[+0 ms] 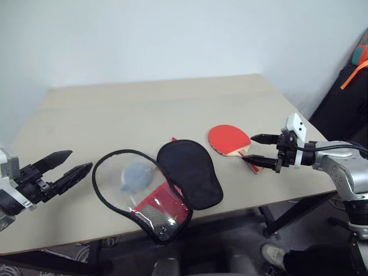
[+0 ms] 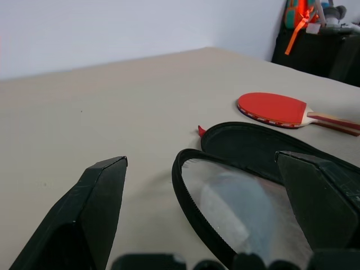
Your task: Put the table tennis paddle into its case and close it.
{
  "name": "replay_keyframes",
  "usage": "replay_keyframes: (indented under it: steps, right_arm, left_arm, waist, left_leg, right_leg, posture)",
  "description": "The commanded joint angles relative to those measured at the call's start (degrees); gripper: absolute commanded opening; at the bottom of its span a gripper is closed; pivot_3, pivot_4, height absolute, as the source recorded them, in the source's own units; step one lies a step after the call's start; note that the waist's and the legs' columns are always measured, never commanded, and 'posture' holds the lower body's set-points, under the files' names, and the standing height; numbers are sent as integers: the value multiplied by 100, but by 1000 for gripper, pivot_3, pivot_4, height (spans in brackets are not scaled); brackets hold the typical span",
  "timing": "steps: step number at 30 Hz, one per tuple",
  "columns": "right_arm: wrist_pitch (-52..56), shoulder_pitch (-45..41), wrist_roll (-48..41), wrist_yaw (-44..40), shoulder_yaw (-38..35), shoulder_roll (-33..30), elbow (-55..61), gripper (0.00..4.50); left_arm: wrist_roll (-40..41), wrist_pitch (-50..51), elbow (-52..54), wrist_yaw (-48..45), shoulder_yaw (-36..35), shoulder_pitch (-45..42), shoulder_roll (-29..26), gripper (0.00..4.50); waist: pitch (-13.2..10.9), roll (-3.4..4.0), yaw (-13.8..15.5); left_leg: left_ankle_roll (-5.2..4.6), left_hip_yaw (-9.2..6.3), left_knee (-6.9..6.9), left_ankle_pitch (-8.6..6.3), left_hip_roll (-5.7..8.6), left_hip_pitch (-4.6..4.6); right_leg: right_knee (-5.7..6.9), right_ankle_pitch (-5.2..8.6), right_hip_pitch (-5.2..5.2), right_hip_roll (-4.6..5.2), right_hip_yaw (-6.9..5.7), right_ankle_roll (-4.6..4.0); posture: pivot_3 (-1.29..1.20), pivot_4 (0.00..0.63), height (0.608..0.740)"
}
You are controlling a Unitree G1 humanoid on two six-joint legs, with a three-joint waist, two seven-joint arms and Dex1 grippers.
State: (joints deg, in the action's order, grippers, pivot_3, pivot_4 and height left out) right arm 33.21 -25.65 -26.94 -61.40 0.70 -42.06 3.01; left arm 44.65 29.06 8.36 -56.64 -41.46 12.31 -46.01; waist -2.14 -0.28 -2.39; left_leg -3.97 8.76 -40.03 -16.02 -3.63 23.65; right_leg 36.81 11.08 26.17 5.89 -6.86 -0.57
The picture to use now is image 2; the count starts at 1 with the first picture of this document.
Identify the grey plush toy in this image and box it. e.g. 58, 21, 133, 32
317, 0, 360, 34

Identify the black cabinet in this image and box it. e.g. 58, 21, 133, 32
271, 26, 360, 85

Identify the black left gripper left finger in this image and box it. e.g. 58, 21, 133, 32
8, 156, 128, 270

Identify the red and black paddle case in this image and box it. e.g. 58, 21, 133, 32
171, 121, 360, 267

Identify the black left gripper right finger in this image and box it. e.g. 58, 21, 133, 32
274, 151, 360, 250

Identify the orange and teal backpack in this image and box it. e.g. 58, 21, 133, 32
284, 0, 320, 56

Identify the red table tennis paddle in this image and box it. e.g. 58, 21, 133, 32
237, 92, 360, 137

